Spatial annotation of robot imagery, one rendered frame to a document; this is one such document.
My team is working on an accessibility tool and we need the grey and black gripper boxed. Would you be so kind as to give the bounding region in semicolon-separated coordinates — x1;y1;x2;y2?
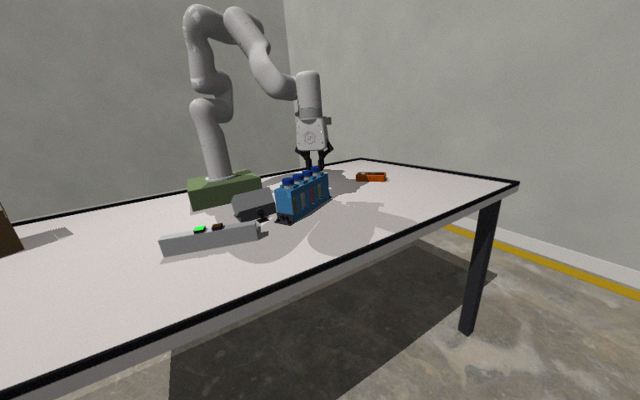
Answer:
295;117;333;172

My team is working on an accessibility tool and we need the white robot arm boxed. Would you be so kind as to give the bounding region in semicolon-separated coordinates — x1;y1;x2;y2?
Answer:
182;4;332;183

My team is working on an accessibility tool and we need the orange digital multimeter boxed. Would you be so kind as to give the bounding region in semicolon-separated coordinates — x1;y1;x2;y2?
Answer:
356;172;386;182

